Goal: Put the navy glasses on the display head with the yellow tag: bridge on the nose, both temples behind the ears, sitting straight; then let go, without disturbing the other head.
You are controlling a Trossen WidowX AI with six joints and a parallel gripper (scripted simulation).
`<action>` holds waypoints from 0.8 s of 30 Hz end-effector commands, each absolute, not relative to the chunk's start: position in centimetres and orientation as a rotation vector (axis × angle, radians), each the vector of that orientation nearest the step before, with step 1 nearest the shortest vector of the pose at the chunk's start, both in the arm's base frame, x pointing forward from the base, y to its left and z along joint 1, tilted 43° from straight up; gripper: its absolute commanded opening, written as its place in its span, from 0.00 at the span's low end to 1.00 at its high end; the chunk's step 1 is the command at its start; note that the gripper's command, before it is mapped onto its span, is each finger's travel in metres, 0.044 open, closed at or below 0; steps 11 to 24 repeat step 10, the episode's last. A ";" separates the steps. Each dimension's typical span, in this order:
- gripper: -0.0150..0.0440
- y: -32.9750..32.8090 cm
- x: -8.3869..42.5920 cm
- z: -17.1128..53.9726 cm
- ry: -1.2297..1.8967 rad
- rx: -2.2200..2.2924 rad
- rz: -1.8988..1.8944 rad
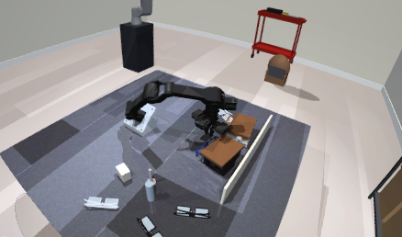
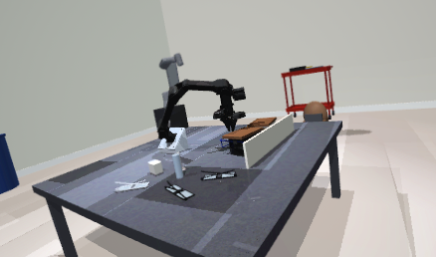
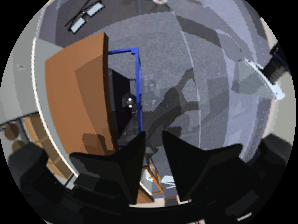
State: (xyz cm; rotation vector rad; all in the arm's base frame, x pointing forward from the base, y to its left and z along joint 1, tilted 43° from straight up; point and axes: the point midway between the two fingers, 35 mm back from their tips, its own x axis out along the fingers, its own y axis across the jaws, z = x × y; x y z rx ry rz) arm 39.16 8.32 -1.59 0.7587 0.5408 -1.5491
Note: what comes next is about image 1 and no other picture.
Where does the pale blue tapered cylinder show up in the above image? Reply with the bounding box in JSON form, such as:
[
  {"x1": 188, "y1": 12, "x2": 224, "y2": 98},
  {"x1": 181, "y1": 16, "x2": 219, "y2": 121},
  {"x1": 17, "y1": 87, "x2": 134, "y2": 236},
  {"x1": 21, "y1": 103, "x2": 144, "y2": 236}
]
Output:
[{"x1": 145, "y1": 181, "x2": 155, "y2": 202}]

